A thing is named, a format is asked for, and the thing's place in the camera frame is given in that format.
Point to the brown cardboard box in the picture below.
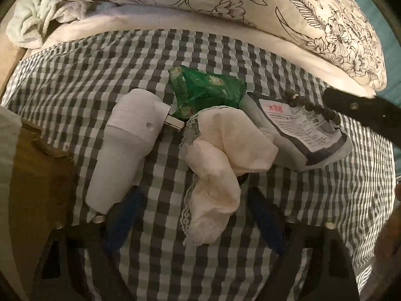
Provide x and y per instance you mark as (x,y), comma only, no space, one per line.
(38,183)

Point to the white cylindrical bottle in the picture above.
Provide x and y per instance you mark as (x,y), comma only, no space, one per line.
(129,136)

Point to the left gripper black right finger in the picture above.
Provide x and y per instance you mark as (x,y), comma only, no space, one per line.
(328,270)

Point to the pale green towel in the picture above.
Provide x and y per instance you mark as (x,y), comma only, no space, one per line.
(30,22)

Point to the green wrapper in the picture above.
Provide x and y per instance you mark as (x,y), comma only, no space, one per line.
(195,90)

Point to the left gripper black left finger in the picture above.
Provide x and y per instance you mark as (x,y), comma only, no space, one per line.
(60,274)

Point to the dark wet wipes pack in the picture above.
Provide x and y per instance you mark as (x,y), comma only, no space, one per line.
(305,140)

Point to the floral folded duvet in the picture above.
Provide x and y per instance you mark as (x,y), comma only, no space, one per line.
(336,30)

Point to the person's right hand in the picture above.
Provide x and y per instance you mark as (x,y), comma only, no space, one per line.
(388,241)

